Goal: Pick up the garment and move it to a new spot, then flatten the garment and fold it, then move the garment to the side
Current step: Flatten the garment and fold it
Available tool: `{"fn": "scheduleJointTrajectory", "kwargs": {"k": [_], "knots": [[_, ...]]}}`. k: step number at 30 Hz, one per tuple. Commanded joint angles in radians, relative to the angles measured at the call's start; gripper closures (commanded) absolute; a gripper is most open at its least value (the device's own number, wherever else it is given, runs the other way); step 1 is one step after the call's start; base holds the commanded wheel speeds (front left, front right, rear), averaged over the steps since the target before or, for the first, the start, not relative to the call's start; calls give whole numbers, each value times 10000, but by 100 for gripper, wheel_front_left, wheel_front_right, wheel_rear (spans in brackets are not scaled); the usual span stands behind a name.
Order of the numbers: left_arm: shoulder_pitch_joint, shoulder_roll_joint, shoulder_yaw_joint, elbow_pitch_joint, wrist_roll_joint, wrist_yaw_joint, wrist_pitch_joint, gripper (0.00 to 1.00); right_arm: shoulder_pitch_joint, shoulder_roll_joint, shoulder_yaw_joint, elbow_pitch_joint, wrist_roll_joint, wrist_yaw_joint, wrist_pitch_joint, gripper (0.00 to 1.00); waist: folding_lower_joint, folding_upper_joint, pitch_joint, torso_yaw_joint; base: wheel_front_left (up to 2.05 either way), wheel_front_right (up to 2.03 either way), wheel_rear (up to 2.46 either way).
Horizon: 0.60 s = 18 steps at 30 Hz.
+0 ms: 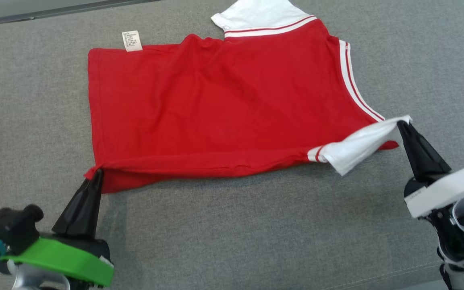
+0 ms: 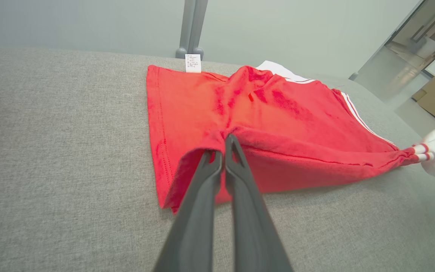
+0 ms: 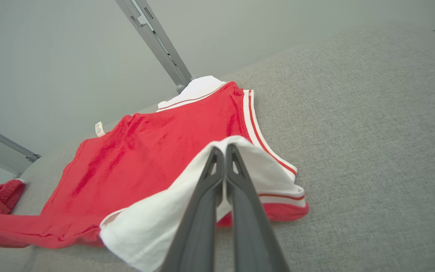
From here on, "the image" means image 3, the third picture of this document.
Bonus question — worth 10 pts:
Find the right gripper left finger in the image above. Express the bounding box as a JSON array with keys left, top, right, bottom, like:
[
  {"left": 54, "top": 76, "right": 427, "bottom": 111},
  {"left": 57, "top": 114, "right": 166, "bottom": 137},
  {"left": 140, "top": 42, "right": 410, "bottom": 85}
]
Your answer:
[{"left": 160, "top": 146, "right": 226, "bottom": 272}]

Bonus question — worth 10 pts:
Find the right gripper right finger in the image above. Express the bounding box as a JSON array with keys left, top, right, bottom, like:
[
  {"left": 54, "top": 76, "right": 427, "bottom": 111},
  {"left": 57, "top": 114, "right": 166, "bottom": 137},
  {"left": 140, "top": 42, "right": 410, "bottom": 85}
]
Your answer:
[{"left": 225, "top": 143, "right": 291, "bottom": 272}]

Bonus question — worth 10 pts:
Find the red white basketball jersey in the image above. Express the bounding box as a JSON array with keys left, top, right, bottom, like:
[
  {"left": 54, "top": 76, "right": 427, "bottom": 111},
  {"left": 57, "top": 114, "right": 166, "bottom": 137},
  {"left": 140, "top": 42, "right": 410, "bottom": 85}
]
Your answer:
[{"left": 0, "top": 76, "right": 309, "bottom": 272}]

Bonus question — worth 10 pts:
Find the grey partition post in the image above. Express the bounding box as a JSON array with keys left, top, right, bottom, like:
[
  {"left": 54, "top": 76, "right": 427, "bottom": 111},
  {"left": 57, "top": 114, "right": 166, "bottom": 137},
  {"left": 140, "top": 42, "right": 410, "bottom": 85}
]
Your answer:
[
  {"left": 116, "top": 0, "right": 188, "bottom": 94},
  {"left": 134, "top": 0, "right": 200, "bottom": 85}
]

